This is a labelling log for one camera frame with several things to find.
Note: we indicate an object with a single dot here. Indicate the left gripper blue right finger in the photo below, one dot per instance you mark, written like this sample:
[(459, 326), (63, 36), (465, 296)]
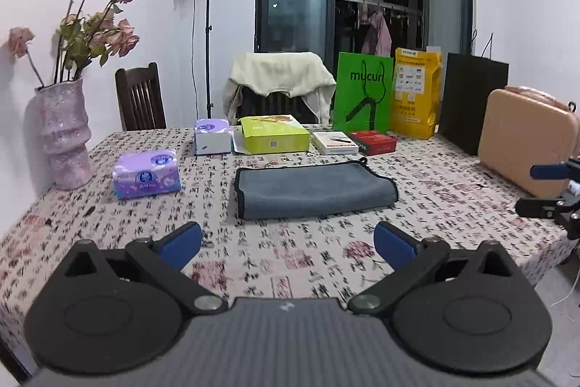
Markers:
[(414, 263)]

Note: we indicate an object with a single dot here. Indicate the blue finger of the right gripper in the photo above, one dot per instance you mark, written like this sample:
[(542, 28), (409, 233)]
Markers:
[(550, 171), (543, 208)]

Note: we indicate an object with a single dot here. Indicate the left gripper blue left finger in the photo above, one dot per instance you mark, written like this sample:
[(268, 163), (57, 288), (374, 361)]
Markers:
[(159, 263)]

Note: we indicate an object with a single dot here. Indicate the purple and grey towel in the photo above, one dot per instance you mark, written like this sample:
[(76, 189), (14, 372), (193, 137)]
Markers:
[(311, 191)]

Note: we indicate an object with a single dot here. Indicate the pink hard case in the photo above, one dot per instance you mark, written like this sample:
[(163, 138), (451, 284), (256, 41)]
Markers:
[(524, 127)]

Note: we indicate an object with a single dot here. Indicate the purple tissue pack near vase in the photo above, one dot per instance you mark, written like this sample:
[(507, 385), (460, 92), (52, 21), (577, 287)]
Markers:
[(146, 173)]

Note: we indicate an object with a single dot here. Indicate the red flat box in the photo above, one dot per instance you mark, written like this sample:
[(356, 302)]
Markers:
[(373, 143)]

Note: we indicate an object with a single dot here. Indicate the black paper bag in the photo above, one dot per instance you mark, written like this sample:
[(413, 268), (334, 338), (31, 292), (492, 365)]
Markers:
[(469, 81)]

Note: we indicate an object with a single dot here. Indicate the calligraphy print tablecloth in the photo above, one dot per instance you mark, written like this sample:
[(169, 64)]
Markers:
[(443, 192)]

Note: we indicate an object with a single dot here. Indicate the white flat box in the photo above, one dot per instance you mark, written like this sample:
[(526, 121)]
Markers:
[(334, 143)]

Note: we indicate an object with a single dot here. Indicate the purple white tissue pack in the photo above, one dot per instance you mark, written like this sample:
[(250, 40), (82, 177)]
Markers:
[(212, 136)]

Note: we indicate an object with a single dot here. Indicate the green mucun paper bag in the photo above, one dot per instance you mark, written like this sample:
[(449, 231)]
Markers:
[(364, 89)]

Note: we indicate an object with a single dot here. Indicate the yellow plastic bag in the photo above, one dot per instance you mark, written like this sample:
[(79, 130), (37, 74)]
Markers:
[(417, 89)]

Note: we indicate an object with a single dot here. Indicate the dark wooden chair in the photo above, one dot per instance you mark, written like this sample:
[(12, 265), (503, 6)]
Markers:
[(139, 98)]

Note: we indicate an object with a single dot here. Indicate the yellow-green cardboard box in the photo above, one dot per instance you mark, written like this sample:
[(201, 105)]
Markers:
[(274, 134)]

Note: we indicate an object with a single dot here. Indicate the chair under cream cloth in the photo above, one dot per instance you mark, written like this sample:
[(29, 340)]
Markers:
[(276, 103)]

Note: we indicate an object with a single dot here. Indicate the pink textured vase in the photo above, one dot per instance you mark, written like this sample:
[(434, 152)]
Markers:
[(64, 133)]

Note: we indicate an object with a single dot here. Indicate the cream cloth on chair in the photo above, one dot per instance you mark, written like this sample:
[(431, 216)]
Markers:
[(295, 75)]

